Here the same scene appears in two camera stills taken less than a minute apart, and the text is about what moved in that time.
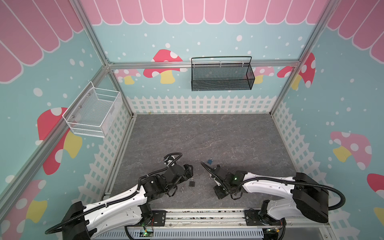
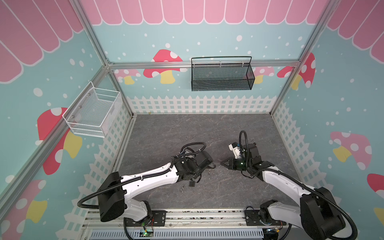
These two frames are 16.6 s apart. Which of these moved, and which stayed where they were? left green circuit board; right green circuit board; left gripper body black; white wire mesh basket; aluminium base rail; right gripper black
Moved: right gripper black; left gripper body black
Stayed: aluminium base rail; left green circuit board; right green circuit board; white wire mesh basket
